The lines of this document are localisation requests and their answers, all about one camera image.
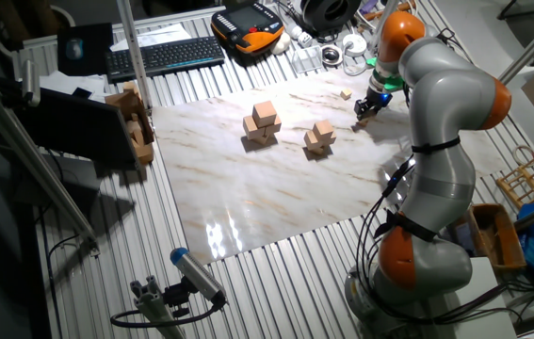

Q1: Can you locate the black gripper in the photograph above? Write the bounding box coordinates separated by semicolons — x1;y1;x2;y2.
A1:
353;89;393;123

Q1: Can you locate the white paper stack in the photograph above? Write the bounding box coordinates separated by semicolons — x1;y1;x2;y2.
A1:
39;70;107;103

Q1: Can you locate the round metal bowl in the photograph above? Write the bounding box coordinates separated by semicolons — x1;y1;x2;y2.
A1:
320;44;344;67

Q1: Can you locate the clear plastic box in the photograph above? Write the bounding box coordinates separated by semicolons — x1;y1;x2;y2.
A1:
290;45;324;75

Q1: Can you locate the large wooden cube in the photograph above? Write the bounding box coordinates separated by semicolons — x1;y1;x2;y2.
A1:
241;115;261;141
266;115;283;137
251;100;278;128

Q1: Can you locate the white plug adapter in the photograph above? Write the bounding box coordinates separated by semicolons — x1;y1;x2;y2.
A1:
284;23;314;48

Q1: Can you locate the white egg shaped ball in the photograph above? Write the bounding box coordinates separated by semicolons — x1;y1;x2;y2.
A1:
270;31;292;56

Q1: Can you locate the black spool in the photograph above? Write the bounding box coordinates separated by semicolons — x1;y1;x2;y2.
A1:
299;0;363;35

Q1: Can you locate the white marble pattern sheet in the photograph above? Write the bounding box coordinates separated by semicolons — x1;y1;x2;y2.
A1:
152;69;508;265

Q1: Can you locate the orange and black teach pendant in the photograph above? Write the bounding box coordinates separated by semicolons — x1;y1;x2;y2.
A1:
210;2;285;56

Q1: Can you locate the brown tray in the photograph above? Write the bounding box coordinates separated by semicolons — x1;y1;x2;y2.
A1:
463;202;526;274

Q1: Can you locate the wooden rack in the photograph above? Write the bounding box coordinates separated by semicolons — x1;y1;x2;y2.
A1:
495;144;534;211

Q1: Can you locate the black computer keyboard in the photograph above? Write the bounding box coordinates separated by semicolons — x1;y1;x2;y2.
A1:
105;36;226;84

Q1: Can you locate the white paper sheet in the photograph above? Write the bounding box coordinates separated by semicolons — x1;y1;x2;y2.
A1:
110;23;193;52

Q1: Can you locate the brown cardboard box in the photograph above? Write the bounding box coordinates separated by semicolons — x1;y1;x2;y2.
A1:
105;80;155;166

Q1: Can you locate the black mouse pad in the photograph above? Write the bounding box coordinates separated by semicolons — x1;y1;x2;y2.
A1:
57;22;115;77

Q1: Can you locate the black monitor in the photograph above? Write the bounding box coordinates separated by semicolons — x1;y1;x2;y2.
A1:
11;87;138;167

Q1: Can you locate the short aluminium profile stub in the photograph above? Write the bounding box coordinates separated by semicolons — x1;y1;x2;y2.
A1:
129;275;186;339

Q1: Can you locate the grey computer mouse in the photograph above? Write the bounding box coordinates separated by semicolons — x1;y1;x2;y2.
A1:
65;38;84;61

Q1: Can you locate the white cable loop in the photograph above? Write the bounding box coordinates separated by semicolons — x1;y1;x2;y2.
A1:
341;46;372;77

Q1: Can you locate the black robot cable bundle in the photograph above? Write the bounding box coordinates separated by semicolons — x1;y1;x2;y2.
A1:
354;159;522;326

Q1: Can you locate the aluminium frame post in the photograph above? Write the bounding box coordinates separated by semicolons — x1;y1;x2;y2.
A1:
369;0;400;48
115;0;154;112

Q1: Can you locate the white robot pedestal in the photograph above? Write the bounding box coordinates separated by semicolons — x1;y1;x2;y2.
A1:
430;256;517;339

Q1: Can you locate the silver camera with blue cap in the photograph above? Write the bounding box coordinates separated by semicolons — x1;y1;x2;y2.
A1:
170;247;228;305

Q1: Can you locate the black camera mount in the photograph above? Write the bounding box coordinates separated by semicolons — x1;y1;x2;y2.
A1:
162;277;192;319

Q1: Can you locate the black camera cable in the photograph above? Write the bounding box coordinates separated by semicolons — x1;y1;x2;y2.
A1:
109;294;226;329

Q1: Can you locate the long aluminium frame bar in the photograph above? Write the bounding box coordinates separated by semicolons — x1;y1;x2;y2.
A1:
0;65;101;258

